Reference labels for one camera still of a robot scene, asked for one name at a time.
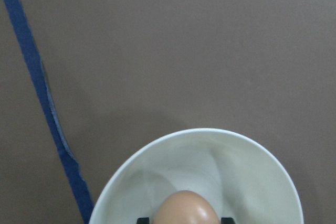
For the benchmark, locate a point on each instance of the brown egg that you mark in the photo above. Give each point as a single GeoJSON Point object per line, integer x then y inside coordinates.
{"type": "Point", "coordinates": [185, 207]}

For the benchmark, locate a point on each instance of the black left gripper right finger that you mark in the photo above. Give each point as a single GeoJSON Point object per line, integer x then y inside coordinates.
{"type": "Point", "coordinates": [227, 220]}

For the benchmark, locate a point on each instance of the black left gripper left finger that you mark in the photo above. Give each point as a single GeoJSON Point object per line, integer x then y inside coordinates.
{"type": "Point", "coordinates": [143, 220]}

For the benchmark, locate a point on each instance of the white bowl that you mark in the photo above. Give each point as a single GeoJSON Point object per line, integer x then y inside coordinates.
{"type": "Point", "coordinates": [237, 176]}

